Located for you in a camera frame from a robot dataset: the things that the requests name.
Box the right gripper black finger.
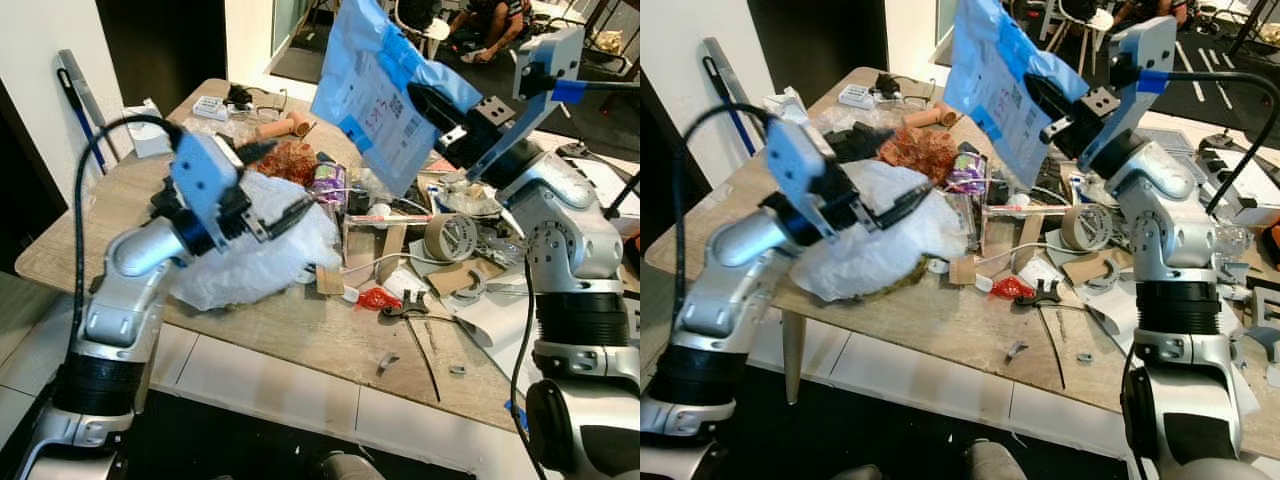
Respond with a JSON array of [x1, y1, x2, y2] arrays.
[[407, 83, 469, 134], [1024, 73, 1077, 123]]

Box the white plastic bag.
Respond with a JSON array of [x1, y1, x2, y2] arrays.
[[790, 158, 976, 303], [168, 168, 346, 313]]

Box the blue plastic mailing bag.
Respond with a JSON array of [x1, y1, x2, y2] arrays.
[[943, 0, 1101, 189], [310, 0, 484, 199]]

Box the brown cardboard tube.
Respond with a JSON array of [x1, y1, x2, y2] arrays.
[[255, 110, 313, 143], [903, 103, 959, 129]]

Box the reddish brown net bag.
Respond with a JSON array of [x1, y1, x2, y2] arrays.
[[880, 125, 959, 186], [262, 140, 321, 188]]

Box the purple snack packet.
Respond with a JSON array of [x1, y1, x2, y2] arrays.
[[312, 162, 348, 206], [948, 150, 988, 196]]

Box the white tissue box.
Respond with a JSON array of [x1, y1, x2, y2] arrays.
[[122, 100, 173, 159], [765, 88, 823, 126]]

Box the white shell chair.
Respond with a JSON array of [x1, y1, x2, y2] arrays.
[[1040, 0, 1116, 76], [392, 0, 451, 61]]

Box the grey tape roll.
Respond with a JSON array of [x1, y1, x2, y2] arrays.
[[1060, 203, 1114, 253], [423, 212, 479, 264]]

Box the seated person in dark shirt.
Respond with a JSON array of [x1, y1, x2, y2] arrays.
[[445, 0, 533, 63], [1110, 0, 1191, 31]]

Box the black slotted tray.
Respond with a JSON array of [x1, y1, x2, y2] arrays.
[[555, 140, 641, 186], [1165, 125, 1280, 206]]

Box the light wooden table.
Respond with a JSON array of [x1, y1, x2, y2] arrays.
[[645, 65, 1280, 461], [15, 78, 641, 436]]

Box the flat brown cardboard piece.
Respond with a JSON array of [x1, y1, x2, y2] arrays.
[[425, 258, 506, 299], [1060, 250, 1126, 286]]

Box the small black clamp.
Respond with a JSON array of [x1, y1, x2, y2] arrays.
[[1030, 280, 1091, 306], [380, 290, 433, 319]]

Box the white paper sheet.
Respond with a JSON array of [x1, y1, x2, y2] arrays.
[[1085, 280, 1141, 341], [440, 285, 546, 401]]

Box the grey right robot leg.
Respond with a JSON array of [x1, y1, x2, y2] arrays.
[[322, 452, 386, 480], [965, 440, 1029, 480]]

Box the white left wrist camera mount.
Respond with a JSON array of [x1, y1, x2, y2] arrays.
[[168, 130, 249, 251], [765, 115, 851, 241]]

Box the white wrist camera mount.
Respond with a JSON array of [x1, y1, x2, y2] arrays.
[[168, 130, 249, 251], [765, 115, 851, 241], [1075, 15, 1179, 171], [465, 25, 587, 186]]

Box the open cardboard frame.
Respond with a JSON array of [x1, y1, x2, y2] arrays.
[[343, 213, 431, 281], [980, 205, 1061, 266]]

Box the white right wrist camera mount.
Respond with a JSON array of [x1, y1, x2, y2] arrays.
[[1075, 15, 1179, 171], [465, 25, 587, 186]]

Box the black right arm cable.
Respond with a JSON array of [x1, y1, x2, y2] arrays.
[[515, 70, 641, 221], [1110, 65, 1280, 216]]

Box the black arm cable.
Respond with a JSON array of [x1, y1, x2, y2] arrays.
[[68, 113, 186, 351], [515, 70, 641, 221], [672, 102, 776, 321], [1110, 65, 1280, 216]]

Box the grey stick with blue strap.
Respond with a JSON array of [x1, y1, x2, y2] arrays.
[[700, 37, 766, 156], [55, 48, 121, 166]]

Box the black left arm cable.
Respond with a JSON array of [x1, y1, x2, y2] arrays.
[[672, 102, 776, 321], [68, 113, 186, 351]]

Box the thin black hanging cable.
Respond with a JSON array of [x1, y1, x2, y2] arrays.
[[508, 250, 541, 456], [1120, 340, 1146, 471]]

